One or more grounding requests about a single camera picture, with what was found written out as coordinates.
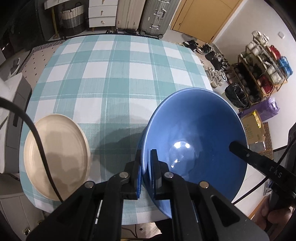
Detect blue bowl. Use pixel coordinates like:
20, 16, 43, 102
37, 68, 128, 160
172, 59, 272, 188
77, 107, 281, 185
137, 88, 247, 221

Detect cream plate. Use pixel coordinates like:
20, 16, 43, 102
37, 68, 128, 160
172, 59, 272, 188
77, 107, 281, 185
23, 114, 91, 201

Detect person right hand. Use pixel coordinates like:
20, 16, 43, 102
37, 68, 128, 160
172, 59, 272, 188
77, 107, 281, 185
257, 199, 292, 233

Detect cardboard box on floor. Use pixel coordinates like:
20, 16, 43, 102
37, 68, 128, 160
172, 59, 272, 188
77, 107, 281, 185
241, 110, 265, 145

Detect purple bag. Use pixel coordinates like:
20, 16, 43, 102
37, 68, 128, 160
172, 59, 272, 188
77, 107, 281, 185
238, 97, 280, 121

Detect white bin black bag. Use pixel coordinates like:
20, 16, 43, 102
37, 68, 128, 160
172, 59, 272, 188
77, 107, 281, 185
225, 83, 250, 109

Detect shoe rack with shoes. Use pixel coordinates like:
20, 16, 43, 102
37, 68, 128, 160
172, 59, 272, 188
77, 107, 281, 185
229, 31, 293, 108

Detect teal checked tablecloth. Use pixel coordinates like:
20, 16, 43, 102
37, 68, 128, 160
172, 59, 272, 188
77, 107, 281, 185
19, 34, 215, 226

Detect wooden door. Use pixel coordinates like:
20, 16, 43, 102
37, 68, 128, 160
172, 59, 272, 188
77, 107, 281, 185
171, 0, 242, 43

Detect silver suitcase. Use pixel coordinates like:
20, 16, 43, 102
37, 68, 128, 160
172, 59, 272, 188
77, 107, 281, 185
138, 0, 180, 39

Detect beige suitcase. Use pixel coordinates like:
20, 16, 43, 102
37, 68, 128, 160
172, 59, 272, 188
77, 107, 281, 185
115, 0, 146, 31

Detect woven laundry basket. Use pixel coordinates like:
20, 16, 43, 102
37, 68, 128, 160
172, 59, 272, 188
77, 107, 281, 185
62, 1, 86, 37

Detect white drawer desk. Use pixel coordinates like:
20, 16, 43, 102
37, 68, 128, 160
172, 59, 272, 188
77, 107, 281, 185
44, 0, 118, 28

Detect black cable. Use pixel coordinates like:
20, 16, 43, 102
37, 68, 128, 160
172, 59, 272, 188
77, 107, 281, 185
0, 97, 64, 202

